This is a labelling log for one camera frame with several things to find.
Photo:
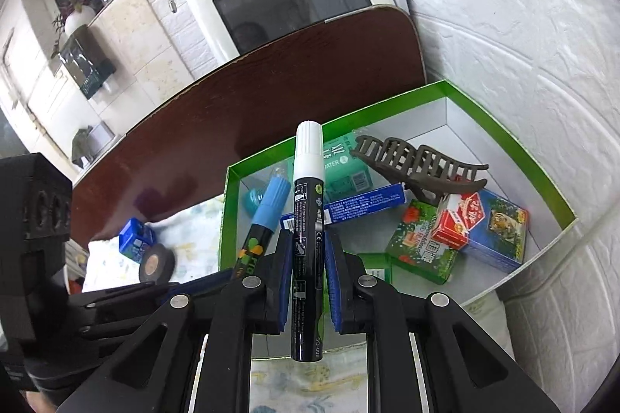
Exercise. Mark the clear bottle with green label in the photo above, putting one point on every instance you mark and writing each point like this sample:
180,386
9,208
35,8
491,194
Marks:
348,180

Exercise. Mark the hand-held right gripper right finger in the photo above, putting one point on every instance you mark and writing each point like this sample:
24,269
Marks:
334,292

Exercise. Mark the blue tiger print box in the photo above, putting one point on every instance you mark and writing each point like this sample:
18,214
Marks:
503,229

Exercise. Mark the long blue box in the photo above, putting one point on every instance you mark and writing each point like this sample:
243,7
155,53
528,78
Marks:
368,204

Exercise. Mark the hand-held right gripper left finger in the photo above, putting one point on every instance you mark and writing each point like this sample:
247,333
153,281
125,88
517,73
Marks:
285,287

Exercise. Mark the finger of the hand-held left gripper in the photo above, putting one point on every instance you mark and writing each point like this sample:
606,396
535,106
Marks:
193,284
111,321

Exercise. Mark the blue-capped black marker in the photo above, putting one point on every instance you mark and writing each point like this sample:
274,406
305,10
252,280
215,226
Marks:
269,209

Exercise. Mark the red and white small box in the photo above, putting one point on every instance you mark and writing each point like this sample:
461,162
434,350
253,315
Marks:
457,219

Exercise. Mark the dark green wall rack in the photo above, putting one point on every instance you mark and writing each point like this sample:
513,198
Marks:
89,64

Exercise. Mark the white cup with grey cloth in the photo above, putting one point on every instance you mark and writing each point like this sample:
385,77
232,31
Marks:
94,142

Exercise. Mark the black tape roll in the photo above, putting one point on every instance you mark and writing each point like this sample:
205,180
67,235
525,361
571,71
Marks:
169,265

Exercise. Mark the small blue box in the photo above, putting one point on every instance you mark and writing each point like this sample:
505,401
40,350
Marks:
135,241

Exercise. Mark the green-edged cardboard box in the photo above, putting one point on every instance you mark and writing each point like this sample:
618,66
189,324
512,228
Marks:
484,137

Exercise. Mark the white vase with plant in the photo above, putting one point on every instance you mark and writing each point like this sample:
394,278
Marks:
77,18

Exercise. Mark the white-capped black marker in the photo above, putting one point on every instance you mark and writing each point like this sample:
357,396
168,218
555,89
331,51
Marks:
307,200

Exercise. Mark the printed cloth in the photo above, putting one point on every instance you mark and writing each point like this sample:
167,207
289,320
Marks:
193,219

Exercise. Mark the green floral small box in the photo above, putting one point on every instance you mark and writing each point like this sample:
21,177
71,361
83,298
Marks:
416,248

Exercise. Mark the brown hair claw clip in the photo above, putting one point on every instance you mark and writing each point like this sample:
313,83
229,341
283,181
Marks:
426,171

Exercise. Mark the plain green small box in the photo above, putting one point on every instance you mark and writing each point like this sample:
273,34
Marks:
378,266

